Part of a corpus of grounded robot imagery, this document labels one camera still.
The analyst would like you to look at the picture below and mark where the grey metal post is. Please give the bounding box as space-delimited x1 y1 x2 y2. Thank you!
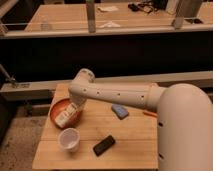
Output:
172 0 203 29
86 0 96 33

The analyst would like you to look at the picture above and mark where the clear plastic bottle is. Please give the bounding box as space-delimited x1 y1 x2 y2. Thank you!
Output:
41 16 50 31

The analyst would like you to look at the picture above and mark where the metal clamp bracket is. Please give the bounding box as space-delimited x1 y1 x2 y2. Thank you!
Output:
0 63 30 90

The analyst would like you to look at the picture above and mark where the white bottle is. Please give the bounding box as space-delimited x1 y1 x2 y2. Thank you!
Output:
55 103 78 128

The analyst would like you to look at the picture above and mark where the small wooden table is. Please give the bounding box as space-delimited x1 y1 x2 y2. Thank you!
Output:
32 82 159 171

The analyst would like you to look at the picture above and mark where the black cables pile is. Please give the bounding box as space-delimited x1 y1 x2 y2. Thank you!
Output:
127 0 168 14

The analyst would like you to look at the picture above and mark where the orange ceramic bowl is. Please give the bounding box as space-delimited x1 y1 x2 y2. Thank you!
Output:
50 98 83 129

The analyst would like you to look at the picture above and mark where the grey metal right post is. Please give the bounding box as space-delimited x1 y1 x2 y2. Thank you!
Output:
172 0 203 29

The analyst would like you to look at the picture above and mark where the white paper sheet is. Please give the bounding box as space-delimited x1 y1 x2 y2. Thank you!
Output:
97 6 118 12

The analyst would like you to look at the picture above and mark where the orange marker pen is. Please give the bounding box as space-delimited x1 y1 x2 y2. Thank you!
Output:
143 111 157 118

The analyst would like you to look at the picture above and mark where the blue sponge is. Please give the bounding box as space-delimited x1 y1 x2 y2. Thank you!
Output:
111 104 129 120

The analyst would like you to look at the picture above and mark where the white crumpled paper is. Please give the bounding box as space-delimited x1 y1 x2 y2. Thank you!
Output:
99 21 121 28

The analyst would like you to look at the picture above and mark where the large wooden background table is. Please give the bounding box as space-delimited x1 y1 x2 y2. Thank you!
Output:
24 2 213 33

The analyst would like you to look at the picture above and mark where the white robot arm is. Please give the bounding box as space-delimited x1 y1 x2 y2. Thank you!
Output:
69 68 213 171

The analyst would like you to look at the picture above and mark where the black rectangular block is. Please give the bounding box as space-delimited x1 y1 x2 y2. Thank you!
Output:
93 135 115 156

